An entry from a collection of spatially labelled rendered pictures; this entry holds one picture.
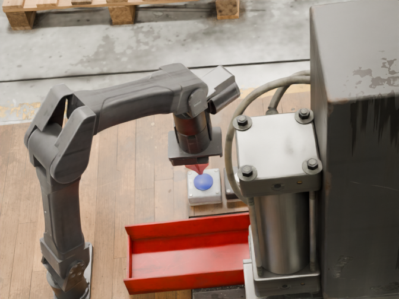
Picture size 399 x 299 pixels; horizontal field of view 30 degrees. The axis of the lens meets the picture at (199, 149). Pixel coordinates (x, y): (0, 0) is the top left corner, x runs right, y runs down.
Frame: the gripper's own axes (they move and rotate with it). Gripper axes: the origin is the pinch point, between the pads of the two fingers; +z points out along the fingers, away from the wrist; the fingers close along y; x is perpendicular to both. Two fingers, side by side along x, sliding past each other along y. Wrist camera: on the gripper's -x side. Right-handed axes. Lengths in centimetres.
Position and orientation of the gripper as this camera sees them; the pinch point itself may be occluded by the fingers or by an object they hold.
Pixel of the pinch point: (200, 169)
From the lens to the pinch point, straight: 147.4
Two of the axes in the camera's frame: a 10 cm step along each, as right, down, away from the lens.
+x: 0.2, 8.0, -6.0
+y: -9.9, 0.9, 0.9
